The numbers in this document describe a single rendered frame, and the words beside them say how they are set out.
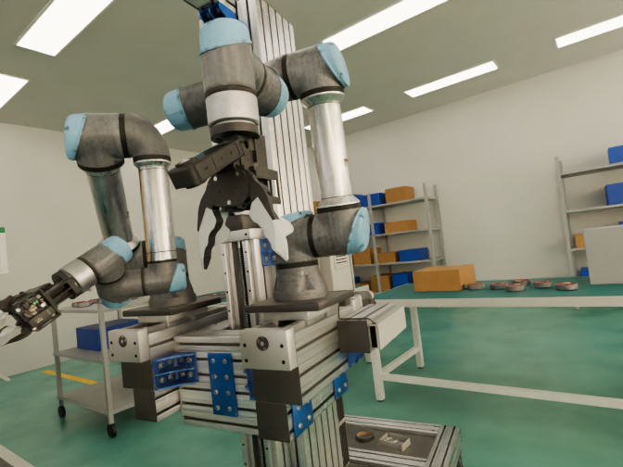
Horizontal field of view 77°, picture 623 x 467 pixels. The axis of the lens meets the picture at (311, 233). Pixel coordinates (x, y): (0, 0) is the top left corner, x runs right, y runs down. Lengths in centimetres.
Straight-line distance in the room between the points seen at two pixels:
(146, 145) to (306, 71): 45
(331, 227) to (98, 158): 62
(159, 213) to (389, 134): 664
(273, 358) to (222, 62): 63
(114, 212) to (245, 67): 76
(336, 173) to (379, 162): 654
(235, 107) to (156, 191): 58
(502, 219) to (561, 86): 202
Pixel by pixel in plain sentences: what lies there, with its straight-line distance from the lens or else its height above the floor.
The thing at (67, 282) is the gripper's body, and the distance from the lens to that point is 99.
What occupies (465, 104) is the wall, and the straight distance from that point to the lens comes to 714.
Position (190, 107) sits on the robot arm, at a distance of 75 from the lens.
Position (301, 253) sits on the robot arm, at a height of 116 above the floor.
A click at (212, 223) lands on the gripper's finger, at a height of 122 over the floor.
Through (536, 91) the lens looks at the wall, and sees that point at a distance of 695.
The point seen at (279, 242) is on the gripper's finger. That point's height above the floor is 118.
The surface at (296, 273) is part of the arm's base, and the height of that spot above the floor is 111.
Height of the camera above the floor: 117
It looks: 2 degrees up
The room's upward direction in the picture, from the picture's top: 7 degrees counter-clockwise
